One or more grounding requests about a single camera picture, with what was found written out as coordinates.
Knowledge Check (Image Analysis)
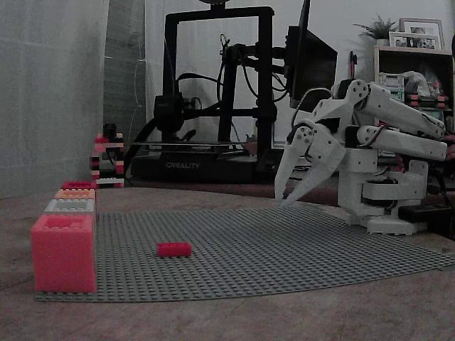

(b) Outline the white hollow brick box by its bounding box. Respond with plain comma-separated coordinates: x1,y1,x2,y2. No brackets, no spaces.
44,198,97,215

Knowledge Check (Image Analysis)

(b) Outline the clear plastic drawer organizer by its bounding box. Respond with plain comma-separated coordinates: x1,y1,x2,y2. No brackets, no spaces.
378,71,407,101

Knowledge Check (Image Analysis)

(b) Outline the white sheer curtain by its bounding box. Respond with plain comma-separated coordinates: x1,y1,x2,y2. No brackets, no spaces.
0,0,109,200

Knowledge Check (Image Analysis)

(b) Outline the red hollow brick box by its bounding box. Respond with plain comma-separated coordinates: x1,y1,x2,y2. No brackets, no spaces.
62,180,98,190

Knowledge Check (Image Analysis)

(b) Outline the grey Lego baseplate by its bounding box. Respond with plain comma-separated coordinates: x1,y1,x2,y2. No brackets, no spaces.
34,202,455,303

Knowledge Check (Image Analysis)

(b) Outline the red Lego brick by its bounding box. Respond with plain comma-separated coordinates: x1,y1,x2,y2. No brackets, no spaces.
156,242,193,259

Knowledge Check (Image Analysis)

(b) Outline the black power strip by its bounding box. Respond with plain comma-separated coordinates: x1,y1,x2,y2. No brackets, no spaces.
397,203,451,225

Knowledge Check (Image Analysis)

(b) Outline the pink hollow brick box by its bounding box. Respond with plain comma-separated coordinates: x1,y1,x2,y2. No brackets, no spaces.
30,214,97,294

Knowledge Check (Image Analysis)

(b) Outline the orange hollow brick box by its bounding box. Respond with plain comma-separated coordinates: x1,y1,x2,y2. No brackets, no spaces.
53,188,97,200

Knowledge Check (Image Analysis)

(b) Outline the small white picture frame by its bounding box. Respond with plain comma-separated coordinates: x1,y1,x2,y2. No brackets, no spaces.
388,31,440,50

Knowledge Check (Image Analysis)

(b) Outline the black computer monitor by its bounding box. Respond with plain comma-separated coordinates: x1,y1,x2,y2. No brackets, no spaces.
287,0,339,109

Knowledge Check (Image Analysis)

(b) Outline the large white picture frame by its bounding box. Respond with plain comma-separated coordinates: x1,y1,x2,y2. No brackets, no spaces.
398,17,446,50

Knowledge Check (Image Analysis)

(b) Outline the black Creality 3D printer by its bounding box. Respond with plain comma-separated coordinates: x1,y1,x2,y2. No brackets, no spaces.
129,6,279,184

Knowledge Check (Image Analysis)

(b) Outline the multicolour Lego tower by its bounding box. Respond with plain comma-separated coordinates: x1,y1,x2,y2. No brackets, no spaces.
89,123,126,189

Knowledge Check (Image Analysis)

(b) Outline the wooden shelf unit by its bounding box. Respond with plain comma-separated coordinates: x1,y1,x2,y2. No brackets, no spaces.
373,45,455,159

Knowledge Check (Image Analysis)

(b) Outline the green potted plant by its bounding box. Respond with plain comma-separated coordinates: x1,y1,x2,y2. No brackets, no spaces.
353,13,400,47

